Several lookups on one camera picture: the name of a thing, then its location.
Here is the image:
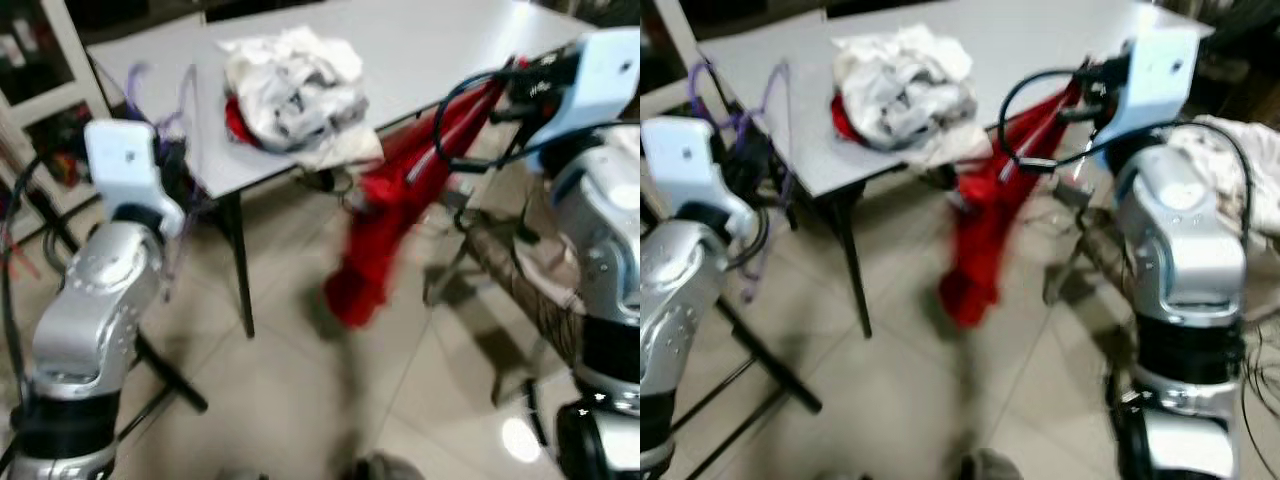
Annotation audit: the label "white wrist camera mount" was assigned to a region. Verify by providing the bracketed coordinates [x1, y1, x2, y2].
[1120, 28, 1201, 136]
[640, 117, 756, 241]
[545, 28, 641, 151]
[83, 118, 186, 236]

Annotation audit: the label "white shirt black stripes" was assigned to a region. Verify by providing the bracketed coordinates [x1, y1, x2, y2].
[1165, 115, 1280, 241]

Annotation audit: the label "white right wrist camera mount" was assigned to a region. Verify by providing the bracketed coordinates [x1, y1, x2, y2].
[545, 28, 641, 151]
[1120, 28, 1201, 136]

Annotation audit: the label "grey folding table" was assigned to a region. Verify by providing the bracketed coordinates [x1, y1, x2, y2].
[85, 0, 601, 341]
[697, 0, 1216, 339]

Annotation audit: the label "red knit garment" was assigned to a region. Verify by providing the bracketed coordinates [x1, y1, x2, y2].
[938, 80, 1096, 329]
[325, 75, 531, 329]

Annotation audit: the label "white grey crumpled garment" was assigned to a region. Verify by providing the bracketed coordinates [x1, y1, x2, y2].
[218, 27, 386, 171]
[832, 25, 1006, 166]

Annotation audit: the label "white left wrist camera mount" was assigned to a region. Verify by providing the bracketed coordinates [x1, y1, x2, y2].
[640, 117, 756, 241]
[83, 118, 186, 236]

